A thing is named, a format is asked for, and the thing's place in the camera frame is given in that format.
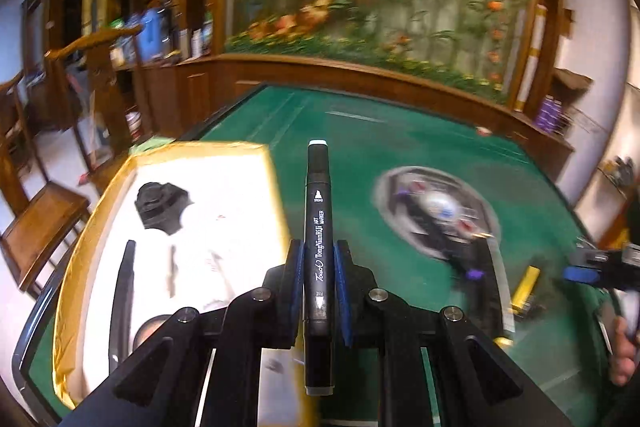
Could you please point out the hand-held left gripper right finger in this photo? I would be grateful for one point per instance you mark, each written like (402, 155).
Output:
(344, 292)

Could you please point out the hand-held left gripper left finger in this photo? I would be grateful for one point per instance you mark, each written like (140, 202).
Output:
(296, 292)

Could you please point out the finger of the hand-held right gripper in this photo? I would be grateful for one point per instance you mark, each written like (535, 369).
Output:
(580, 275)

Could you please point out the black marker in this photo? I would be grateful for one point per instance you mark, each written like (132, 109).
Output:
(317, 217)

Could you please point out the white pen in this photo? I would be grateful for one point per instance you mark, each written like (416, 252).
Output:
(502, 287)

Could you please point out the black pen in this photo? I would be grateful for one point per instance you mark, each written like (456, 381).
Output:
(124, 297)

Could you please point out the yellow cardboard box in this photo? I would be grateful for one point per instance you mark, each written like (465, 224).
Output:
(200, 148)

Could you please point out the person's right hand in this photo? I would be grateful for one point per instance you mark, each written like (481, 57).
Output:
(625, 357)

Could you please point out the yellow rectangular object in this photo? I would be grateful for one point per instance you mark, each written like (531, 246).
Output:
(527, 287)

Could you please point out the dark shelf clutter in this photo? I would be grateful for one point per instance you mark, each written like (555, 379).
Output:
(620, 172)

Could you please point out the white cloth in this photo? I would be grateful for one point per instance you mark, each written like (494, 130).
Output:
(225, 217)

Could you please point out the table centre control panel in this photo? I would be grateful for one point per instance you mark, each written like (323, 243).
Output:
(440, 202)

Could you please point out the red black tape roll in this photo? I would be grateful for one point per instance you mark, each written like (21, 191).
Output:
(150, 332)

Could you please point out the purple bottle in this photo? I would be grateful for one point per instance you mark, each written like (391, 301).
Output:
(546, 114)
(557, 117)

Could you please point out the black round knob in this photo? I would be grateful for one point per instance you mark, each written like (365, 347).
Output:
(160, 207)

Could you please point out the small red white object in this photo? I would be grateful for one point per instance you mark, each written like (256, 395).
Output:
(483, 130)

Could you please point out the wooden low cabinet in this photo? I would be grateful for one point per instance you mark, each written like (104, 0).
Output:
(350, 82)

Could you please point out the white gold pillar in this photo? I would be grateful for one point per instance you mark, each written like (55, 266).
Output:
(531, 57)

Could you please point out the wooden chair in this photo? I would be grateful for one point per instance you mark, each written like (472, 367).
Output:
(45, 217)
(100, 42)

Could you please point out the blue thermos jug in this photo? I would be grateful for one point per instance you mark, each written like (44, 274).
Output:
(152, 32)

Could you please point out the brown wall shelf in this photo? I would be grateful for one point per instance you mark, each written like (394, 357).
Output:
(570, 82)

